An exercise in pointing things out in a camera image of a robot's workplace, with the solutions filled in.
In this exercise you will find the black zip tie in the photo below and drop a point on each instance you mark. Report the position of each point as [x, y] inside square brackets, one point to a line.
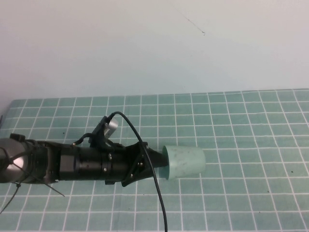
[12, 195]
[55, 190]

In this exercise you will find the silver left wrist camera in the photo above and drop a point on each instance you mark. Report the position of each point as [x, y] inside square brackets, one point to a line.
[113, 123]

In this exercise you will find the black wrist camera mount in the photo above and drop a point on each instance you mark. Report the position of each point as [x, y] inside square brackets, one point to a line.
[97, 135]

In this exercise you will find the pale green plastic cup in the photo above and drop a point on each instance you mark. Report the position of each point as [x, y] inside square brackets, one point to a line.
[188, 160]

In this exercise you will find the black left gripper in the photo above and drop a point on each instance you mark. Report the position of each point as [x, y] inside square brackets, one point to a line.
[135, 166]

